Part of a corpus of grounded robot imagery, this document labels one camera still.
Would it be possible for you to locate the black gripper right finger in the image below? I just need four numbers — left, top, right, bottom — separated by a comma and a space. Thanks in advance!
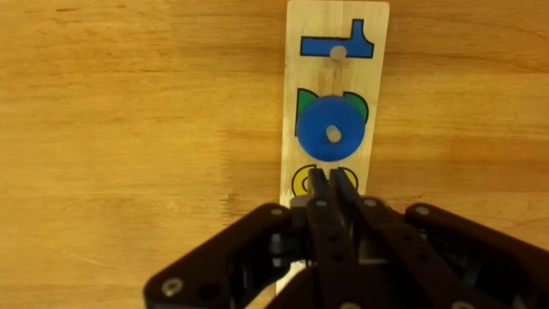
330, 166, 549, 309

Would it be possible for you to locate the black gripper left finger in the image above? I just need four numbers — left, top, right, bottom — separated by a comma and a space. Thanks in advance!
142, 166, 356, 309

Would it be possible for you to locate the wooden number peg board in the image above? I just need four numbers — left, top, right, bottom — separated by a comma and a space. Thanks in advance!
274, 0, 390, 297

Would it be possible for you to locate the blue round disc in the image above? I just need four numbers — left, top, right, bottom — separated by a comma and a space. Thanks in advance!
294, 94, 366, 163

